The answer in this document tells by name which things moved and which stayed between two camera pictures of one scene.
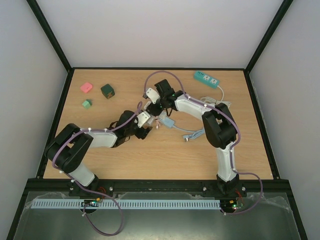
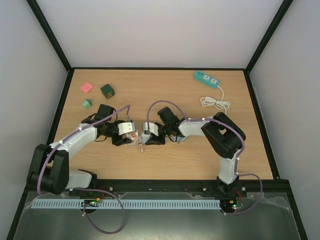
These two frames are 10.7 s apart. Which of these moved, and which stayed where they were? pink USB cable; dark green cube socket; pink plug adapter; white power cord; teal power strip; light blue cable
Moved: light blue cable; pink USB cable
Stayed: dark green cube socket; pink plug adapter; teal power strip; white power cord
